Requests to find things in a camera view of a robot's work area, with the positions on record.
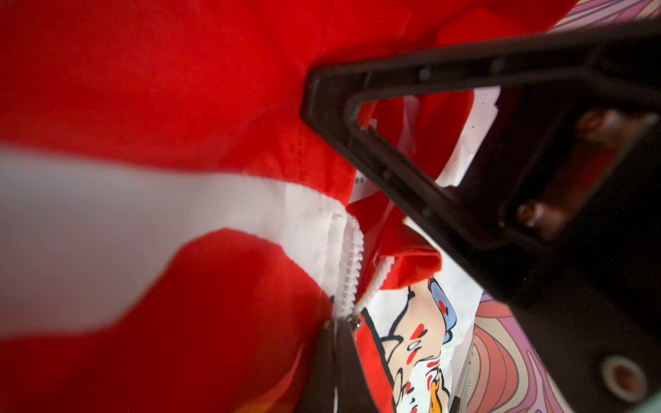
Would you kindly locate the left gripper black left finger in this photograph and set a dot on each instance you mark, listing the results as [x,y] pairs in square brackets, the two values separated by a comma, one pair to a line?
[319,395]

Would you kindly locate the rainbow red white kids jacket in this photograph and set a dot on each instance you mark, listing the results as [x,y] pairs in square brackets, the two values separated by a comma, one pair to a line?
[173,235]

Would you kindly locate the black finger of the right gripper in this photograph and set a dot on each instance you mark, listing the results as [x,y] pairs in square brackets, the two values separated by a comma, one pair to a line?
[623,56]

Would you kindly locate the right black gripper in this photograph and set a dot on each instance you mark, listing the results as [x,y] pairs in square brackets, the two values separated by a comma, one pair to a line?
[559,217]

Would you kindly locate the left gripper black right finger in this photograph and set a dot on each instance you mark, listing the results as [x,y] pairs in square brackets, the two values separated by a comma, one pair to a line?
[353,393]

